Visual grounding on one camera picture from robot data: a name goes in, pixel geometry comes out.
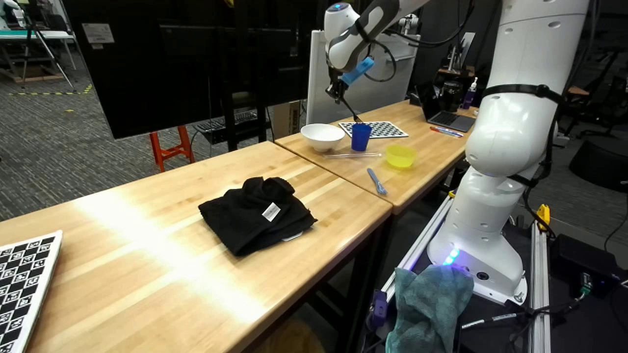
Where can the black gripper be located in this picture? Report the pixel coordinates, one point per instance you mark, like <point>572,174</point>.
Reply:
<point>341,80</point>

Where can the black plastic fork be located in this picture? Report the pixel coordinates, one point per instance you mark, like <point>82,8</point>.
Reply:
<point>352,112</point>

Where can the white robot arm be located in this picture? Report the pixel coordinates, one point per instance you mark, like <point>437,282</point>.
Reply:
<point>511,129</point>

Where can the blue plastic cup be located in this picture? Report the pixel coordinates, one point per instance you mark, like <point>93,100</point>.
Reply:
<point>360,137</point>

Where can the white partition board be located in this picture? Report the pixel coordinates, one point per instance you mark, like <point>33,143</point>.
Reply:
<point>321,84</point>

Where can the white bowl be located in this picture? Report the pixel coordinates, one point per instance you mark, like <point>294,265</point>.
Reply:
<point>323,135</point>

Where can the small checkered calibration board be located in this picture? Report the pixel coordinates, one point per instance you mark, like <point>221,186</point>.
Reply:
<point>386,129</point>

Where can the yellow plastic bowl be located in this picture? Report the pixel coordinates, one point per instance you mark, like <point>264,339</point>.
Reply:
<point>400,157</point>

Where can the red pen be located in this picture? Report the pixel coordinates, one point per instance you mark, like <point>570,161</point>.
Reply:
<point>445,131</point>

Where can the grey laptop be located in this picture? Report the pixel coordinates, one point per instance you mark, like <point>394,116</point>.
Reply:
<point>449,118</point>

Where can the orange metal stand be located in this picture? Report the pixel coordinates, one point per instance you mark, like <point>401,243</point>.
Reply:
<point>172,149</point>

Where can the large black screen panel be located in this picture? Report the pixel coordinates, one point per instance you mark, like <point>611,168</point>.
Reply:
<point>164,65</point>

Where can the teal cloth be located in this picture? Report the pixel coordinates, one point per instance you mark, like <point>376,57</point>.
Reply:
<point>429,306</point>

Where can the yellow clamp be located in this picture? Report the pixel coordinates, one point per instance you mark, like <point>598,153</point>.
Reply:
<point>545,214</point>

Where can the large checkered calibration board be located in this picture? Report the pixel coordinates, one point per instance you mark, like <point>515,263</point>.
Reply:
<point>23,280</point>

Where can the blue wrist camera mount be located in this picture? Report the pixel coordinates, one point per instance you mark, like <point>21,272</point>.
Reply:
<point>358,68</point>

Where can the aluminium rail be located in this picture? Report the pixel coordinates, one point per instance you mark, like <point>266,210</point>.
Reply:
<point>419,247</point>
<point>541,286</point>

